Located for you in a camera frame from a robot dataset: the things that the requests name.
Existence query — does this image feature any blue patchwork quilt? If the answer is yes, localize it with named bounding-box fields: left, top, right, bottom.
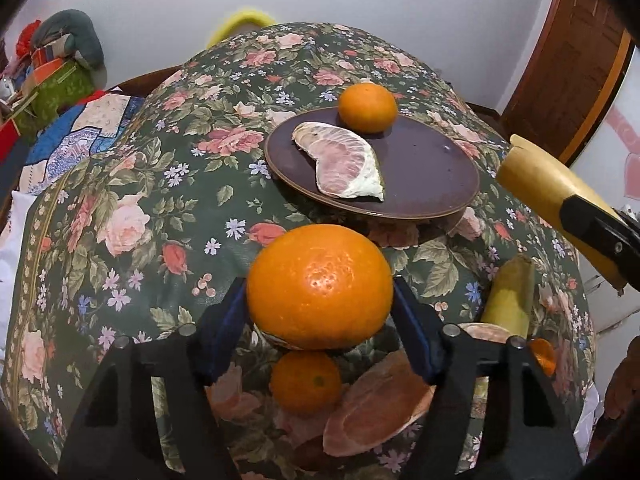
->
left=0, top=90, right=147, bottom=202

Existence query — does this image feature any yellow sugarcane piece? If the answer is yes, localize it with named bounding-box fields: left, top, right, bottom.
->
left=495, top=134, right=628, bottom=292

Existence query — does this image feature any red plastic bag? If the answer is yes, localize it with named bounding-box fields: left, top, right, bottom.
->
left=15, top=19, right=43, bottom=57

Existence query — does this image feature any green patterned bag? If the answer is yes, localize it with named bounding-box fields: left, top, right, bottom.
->
left=9, top=59, right=97, bottom=137

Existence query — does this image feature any brown wooden door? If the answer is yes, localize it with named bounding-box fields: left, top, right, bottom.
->
left=500, top=0, right=635, bottom=162

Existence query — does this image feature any white cloth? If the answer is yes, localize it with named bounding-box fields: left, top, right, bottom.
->
left=0, top=194, right=37, bottom=363

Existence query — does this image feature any yellow foam tube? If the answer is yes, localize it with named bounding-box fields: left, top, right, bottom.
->
left=206, top=6, right=279, bottom=52

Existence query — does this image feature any small orange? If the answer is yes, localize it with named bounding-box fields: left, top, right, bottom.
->
left=270, top=351, right=344, bottom=415
left=530, top=338, right=557, bottom=377
left=338, top=81, right=398, bottom=135

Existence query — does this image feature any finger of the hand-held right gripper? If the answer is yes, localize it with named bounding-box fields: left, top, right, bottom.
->
left=559, top=194, right=640, bottom=292

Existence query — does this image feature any white-skinned pomelo segment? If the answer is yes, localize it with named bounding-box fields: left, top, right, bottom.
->
left=291, top=121, right=386, bottom=203

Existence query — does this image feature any brown round plate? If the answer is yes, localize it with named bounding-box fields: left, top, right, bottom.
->
left=264, top=106, right=481, bottom=221

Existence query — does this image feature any large orange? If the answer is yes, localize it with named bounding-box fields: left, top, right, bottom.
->
left=246, top=224, right=395, bottom=351

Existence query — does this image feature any greenish sugarcane piece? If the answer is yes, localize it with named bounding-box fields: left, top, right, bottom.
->
left=479, top=254, right=537, bottom=341

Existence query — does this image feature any pink peeled pomelo segment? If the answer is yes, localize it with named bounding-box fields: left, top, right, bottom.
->
left=457, top=322, right=513, bottom=346
left=322, top=349, right=437, bottom=457

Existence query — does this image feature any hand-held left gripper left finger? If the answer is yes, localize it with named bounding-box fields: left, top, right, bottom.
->
left=57, top=277, right=251, bottom=480

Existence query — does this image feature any floral green blanket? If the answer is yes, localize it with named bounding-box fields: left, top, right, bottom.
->
left=0, top=21, right=601, bottom=480

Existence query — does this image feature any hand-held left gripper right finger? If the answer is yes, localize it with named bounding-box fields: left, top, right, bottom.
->
left=390, top=275, right=586, bottom=480

